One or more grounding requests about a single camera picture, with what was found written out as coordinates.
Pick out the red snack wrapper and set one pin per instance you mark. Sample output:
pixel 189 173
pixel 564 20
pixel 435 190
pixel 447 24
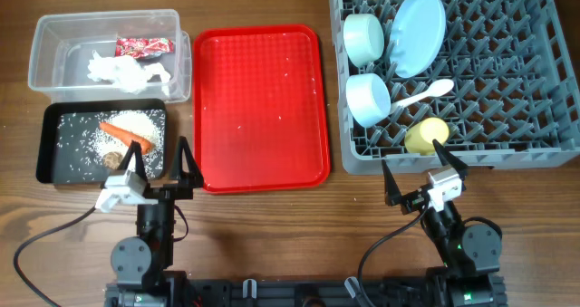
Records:
pixel 142 48

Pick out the yellow plastic cup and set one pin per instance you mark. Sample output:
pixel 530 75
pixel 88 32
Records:
pixel 418 138

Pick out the orange carrot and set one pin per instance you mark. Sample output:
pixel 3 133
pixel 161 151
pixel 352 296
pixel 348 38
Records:
pixel 127 137

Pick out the white plastic spoon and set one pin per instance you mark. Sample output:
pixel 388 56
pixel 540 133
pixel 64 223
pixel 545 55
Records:
pixel 436 89

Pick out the brown mushroom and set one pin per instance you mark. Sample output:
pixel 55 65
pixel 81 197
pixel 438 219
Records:
pixel 112 160

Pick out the clear plastic waste bin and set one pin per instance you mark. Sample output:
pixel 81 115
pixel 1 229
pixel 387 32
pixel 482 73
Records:
pixel 66 46

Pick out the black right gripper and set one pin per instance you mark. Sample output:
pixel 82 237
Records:
pixel 420 198

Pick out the white rice grains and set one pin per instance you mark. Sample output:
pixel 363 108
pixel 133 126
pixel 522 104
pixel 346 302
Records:
pixel 81 144

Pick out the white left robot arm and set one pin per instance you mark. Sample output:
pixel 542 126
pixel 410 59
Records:
pixel 141 263

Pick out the green bowl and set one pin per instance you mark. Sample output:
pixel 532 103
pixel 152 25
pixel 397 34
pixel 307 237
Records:
pixel 363 38

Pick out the red serving tray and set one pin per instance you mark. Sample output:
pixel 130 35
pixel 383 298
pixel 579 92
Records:
pixel 259 112

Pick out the black waste tray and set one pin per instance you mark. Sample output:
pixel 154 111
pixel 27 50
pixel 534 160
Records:
pixel 44 169

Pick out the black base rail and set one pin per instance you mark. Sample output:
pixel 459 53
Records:
pixel 317 292

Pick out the light blue plate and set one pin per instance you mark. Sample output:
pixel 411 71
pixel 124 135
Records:
pixel 417 32

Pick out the light blue small bowl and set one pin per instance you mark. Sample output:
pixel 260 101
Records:
pixel 368 99

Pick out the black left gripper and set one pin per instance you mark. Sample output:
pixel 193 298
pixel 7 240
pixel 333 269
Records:
pixel 184 187

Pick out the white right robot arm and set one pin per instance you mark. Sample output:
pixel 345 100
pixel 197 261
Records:
pixel 469 248

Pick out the grey dishwasher rack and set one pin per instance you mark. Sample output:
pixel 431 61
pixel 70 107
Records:
pixel 515 102

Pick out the crumpled white tissue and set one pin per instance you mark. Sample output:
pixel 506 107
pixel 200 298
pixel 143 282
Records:
pixel 125 72

